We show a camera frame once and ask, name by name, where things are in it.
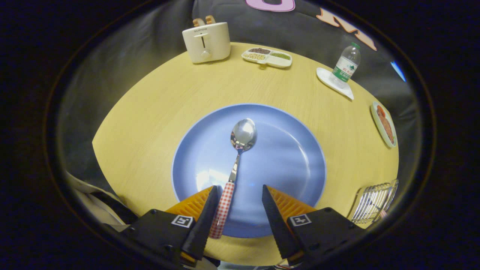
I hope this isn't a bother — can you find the cream toaster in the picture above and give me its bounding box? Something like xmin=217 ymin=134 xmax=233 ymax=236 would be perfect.
xmin=182 ymin=22 xmax=231 ymax=64

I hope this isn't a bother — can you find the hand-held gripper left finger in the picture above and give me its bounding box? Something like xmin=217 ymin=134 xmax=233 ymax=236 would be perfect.
xmin=120 ymin=185 xmax=220 ymax=263

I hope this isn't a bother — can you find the clear water bottle green cap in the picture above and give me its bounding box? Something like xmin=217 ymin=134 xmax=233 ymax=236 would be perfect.
xmin=330 ymin=42 xmax=361 ymax=89

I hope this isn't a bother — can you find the white square coaster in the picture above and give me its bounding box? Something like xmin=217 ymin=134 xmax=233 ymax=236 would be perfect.
xmin=316 ymin=67 xmax=354 ymax=101

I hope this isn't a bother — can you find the spoon with red checked handle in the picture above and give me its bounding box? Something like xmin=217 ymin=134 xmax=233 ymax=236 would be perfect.
xmin=209 ymin=118 xmax=258 ymax=239

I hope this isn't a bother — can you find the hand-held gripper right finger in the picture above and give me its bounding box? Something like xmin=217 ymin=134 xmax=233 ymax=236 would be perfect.
xmin=261 ymin=184 xmax=366 ymax=265

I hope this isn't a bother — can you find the green plate of meat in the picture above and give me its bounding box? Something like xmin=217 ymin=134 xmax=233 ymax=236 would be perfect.
xmin=370 ymin=101 xmax=398 ymax=148

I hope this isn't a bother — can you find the clear cutlery holder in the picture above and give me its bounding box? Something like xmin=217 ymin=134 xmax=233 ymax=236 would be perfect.
xmin=349 ymin=179 xmax=399 ymax=225

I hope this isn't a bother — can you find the blue plate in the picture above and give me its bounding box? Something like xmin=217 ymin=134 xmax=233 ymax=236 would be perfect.
xmin=172 ymin=103 xmax=327 ymax=239

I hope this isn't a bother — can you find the person's beige jacket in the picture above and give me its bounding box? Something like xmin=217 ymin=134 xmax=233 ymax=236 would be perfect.
xmin=66 ymin=172 xmax=139 ymax=233

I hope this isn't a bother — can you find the white divided dish of beans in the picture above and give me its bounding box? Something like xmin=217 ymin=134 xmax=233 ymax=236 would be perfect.
xmin=241 ymin=47 xmax=293 ymax=69

